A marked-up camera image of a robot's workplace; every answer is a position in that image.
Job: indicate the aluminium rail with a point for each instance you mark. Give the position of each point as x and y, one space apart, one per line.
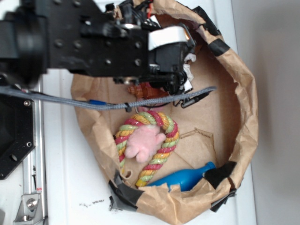
34 171

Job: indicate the metal corner bracket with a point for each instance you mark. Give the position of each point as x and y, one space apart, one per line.
30 210

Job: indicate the orange seashell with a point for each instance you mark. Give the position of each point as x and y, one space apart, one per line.
144 90

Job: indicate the pink plush bunny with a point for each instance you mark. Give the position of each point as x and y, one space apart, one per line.
144 142

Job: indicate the blue plastic bottle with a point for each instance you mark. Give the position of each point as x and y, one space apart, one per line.
186 178

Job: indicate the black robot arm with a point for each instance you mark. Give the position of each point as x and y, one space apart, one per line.
123 42

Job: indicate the multicolour rope toy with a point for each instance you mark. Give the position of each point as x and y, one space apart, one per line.
168 127

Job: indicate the white paper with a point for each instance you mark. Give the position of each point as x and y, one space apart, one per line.
190 58

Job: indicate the brown paper bag bin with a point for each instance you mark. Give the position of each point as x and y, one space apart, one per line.
222 128

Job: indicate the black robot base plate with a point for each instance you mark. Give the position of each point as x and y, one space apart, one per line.
16 132

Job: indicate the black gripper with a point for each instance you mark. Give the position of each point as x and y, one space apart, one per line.
167 47

